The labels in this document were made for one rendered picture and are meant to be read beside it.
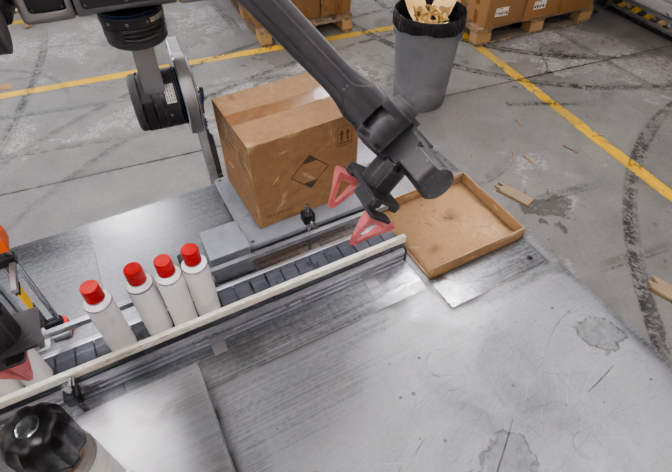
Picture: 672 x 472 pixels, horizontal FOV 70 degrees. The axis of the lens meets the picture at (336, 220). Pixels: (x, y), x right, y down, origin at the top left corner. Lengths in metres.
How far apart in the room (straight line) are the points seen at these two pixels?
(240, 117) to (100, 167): 1.98
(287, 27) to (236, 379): 0.71
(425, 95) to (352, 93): 2.56
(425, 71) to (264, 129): 2.09
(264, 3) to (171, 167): 2.36
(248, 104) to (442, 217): 0.60
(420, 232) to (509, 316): 0.31
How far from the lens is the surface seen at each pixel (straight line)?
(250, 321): 1.11
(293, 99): 1.26
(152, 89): 1.24
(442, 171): 0.72
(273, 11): 0.65
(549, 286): 1.29
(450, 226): 1.34
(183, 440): 0.99
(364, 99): 0.69
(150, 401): 1.04
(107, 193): 2.92
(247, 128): 1.17
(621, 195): 3.05
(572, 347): 1.21
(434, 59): 3.10
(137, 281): 0.97
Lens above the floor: 1.78
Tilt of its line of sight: 46 degrees down
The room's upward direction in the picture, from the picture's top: straight up
